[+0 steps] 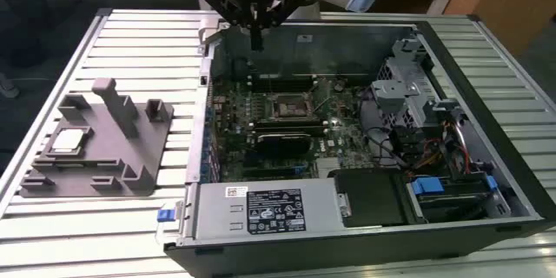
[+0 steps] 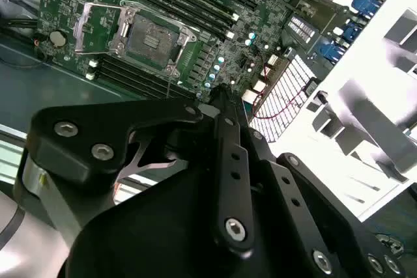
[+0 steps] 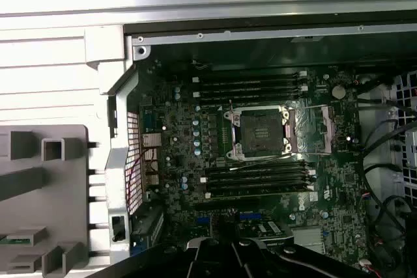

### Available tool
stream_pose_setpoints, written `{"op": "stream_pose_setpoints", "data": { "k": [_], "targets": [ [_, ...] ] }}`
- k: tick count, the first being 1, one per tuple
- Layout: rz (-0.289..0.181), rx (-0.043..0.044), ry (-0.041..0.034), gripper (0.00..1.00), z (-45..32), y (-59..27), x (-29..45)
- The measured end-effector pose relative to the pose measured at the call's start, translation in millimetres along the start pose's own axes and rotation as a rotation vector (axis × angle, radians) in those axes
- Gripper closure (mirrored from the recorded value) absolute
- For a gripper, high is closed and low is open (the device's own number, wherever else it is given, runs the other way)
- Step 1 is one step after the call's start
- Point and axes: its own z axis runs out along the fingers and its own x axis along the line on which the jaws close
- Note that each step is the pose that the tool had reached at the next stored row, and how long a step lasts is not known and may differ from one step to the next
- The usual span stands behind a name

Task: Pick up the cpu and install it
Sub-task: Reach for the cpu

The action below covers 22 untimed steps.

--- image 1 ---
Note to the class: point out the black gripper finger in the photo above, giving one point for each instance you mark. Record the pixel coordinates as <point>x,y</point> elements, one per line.
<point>225,4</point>
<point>277,17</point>

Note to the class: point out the silver square CPU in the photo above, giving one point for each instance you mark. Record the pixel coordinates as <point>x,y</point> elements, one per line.
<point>68,140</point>

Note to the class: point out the CPU socket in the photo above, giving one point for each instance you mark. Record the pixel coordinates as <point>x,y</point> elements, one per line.
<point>288,108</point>

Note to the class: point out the white sticker in case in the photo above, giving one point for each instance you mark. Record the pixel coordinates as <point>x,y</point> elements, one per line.
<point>304,37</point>

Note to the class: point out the black RAM stick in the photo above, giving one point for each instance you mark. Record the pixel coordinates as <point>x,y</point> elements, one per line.
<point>287,124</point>
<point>281,78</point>
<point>287,131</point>

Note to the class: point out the grey metal drive cage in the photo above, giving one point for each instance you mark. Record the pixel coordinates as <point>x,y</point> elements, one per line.
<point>391,92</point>

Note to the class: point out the green motherboard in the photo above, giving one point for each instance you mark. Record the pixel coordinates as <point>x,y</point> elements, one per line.
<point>347,121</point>

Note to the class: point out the black graphics card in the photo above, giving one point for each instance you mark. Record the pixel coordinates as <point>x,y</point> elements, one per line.
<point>281,143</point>

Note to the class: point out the silver finned chipset heatsink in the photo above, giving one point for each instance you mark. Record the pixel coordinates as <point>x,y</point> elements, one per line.
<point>328,167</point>

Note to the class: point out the black expansion slot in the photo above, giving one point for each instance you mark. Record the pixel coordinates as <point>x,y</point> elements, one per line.
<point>269,172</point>

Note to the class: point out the grey plastic parts rack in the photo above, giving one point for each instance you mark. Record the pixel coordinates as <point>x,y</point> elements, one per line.
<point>108,147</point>

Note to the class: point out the wooden cabinet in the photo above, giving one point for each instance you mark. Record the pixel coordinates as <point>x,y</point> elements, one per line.
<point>516,4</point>

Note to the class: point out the grey stand foot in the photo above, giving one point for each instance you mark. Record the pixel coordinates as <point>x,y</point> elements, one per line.
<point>8,90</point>

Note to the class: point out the black plastic cover plate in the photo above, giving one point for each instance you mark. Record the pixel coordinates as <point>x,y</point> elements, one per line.
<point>373,200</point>

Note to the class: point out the silver power supply black label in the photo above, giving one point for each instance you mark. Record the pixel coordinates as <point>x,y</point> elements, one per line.
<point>217,213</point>

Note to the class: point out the blue power supply latch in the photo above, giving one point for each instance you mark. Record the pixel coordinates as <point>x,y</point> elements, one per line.
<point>164,216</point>

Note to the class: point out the black disk drive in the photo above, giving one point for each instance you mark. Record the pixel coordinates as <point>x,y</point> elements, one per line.
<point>452,208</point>

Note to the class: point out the small blue bay clip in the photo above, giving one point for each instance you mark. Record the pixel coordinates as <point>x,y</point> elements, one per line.
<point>491,183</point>

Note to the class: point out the black open PC case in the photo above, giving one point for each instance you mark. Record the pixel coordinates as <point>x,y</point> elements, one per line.
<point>304,258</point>

